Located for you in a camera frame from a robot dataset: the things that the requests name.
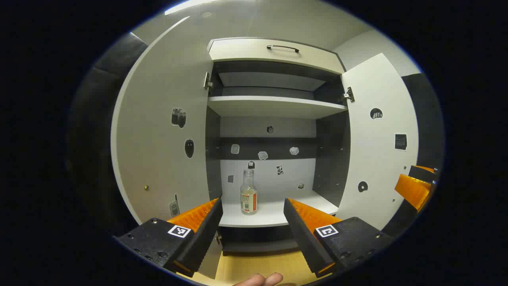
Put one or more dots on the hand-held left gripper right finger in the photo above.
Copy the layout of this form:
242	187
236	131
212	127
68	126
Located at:
305	238

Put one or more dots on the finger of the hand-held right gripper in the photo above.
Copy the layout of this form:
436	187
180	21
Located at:
412	190
424	174

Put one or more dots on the clear glass bottle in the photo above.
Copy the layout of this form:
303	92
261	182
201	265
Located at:
249	196

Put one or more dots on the grey cabinet drawer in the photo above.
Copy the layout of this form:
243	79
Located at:
246	51

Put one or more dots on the grey cabinet door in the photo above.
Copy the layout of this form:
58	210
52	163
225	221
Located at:
377	159
158	79

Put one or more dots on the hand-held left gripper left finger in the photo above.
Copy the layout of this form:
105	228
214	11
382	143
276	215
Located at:
198	234

